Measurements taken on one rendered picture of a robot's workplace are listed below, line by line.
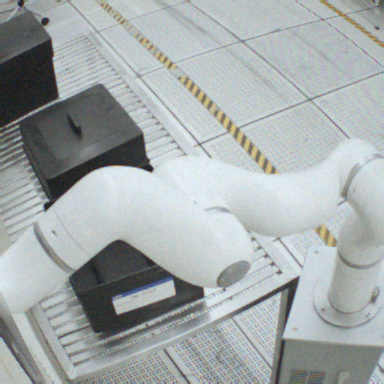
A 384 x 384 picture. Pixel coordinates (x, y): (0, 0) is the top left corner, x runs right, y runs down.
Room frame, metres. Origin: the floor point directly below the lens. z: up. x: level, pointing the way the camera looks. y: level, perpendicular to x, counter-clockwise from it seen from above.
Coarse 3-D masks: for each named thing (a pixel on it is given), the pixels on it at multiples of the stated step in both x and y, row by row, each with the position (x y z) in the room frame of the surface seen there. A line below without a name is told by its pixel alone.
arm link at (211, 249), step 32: (96, 192) 0.62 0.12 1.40; (128, 192) 0.62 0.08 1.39; (160, 192) 0.64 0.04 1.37; (64, 224) 0.59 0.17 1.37; (96, 224) 0.59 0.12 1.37; (128, 224) 0.60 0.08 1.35; (160, 224) 0.61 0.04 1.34; (192, 224) 0.61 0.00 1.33; (224, 224) 0.62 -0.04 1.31; (64, 256) 0.57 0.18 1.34; (160, 256) 0.59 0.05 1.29; (192, 256) 0.58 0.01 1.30; (224, 256) 0.58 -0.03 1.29
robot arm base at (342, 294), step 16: (336, 256) 0.82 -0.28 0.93; (336, 272) 0.81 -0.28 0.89; (352, 272) 0.77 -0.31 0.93; (368, 272) 0.76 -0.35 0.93; (320, 288) 0.85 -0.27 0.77; (336, 288) 0.80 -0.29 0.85; (352, 288) 0.77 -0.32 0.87; (368, 288) 0.77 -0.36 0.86; (320, 304) 0.81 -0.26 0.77; (336, 304) 0.79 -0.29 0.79; (352, 304) 0.76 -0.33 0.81; (368, 304) 0.78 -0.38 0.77; (336, 320) 0.75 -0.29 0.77; (352, 320) 0.74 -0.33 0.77; (368, 320) 0.73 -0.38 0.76
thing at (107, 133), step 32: (96, 96) 1.51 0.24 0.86; (32, 128) 1.42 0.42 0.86; (64, 128) 1.39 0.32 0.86; (96, 128) 1.37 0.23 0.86; (128, 128) 1.35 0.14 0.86; (32, 160) 1.35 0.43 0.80; (64, 160) 1.27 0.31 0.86; (96, 160) 1.27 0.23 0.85; (128, 160) 1.30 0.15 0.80; (64, 192) 1.22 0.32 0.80
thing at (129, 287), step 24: (144, 168) 1.14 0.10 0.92; (120, 240) 1.07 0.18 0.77; (96, 264) 0.99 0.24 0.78; (120, 264) 1.00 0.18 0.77; (144, 264) 0.99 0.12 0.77; (96, 288) 0.81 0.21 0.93; (120, 288) 0.83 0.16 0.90; (144, 288) 0.84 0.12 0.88; (168, 288) 0.86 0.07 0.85; (192, 288) 0.88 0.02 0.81; (96, 312) 0.81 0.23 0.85; (120, 312) 0.82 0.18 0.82; (144, 312) 0.84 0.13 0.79
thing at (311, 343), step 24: (312, 264) 0.94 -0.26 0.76; (312, 288) 0.87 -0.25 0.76; (312, 312) 0.80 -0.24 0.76; (288, 336) 0.74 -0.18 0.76; (312, 336) 0.73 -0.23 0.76; (336, 336) 0.71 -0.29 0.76; (360, 336) 0.70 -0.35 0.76; (288, 360) 0.74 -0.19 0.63; (312, 360) 0.72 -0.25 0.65; (336, 360) 0.70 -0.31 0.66; (360, 360) 0.67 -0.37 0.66
